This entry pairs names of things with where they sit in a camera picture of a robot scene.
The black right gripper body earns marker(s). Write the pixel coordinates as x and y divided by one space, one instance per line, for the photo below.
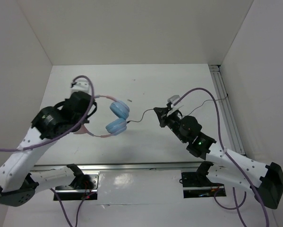
174 122

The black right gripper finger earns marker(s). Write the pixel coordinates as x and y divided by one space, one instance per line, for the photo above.
163 119
162 111

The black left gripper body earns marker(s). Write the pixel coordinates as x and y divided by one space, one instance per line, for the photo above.
78 121

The pink blue cat-ear headphones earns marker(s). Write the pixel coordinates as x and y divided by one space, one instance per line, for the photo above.
121 110

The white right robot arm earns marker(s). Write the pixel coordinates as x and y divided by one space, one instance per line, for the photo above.
222 165

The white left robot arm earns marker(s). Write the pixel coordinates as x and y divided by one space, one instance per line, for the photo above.
18 184

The white front cover plate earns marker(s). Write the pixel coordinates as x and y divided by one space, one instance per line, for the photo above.
142 187

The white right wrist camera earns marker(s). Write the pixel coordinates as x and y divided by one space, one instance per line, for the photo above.
173 104

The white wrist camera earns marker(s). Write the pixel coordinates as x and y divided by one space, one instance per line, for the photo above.
173 104
79 85

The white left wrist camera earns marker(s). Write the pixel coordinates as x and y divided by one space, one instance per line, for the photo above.
79 85

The aluminium front rail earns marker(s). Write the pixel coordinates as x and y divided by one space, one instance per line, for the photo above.
140 166

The aluminium rail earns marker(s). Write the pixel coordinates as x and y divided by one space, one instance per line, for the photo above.
227 113
140 166

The aluminium right side rail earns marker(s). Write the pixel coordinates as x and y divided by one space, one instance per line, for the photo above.
227 113

